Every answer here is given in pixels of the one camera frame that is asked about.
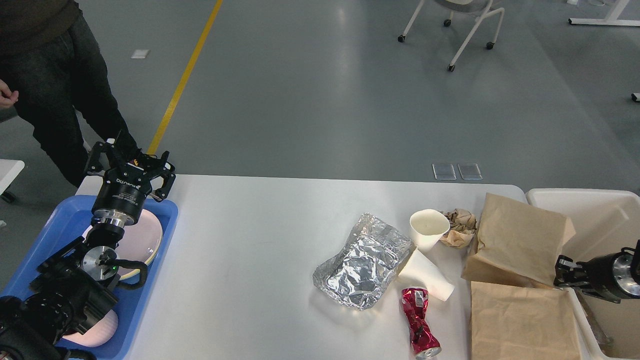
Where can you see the pink mug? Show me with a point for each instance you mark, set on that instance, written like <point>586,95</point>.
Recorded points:
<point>99,334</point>

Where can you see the white paper on floor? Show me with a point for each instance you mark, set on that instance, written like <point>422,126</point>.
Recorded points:
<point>140,53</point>

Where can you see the upright white paper cup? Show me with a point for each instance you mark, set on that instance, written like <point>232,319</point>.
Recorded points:
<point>427,227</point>

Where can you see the crushed red can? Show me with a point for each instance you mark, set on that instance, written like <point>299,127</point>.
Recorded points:
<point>414,302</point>

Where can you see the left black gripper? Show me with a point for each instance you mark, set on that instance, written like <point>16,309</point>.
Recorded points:
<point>123,192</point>

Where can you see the blue plastic tray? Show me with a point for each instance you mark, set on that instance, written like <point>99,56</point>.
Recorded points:
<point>67,222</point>

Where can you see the brown paper bag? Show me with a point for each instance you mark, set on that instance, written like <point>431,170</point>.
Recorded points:
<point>517,244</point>
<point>520,323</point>

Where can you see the left clear floor plate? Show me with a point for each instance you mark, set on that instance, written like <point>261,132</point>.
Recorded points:
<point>444,171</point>

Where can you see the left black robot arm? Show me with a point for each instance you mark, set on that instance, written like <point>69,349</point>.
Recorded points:
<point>75,286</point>

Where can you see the pink plate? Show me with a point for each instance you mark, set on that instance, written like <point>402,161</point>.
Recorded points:
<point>147,227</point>

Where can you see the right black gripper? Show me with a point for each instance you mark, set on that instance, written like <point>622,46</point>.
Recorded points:
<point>613,277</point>

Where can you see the white side table left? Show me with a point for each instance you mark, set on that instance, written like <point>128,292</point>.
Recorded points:
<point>9,170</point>

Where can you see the crumpled aluminium foil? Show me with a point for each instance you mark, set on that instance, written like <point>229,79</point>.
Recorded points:
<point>359,274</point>

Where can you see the lying white paper cup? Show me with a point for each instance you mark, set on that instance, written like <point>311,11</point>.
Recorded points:
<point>419,271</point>

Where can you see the white table frame corner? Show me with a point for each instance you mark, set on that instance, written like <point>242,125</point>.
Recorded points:
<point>611,19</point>

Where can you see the crumpled brown paper ball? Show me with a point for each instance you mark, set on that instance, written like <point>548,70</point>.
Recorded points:
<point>463,228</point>

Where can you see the white plastic bin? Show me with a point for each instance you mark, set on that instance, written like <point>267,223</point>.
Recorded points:
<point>605,221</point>

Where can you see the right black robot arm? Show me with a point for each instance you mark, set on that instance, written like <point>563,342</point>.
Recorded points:
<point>613,277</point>

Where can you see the person in dark clothes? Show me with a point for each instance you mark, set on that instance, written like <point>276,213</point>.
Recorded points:
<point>51,69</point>

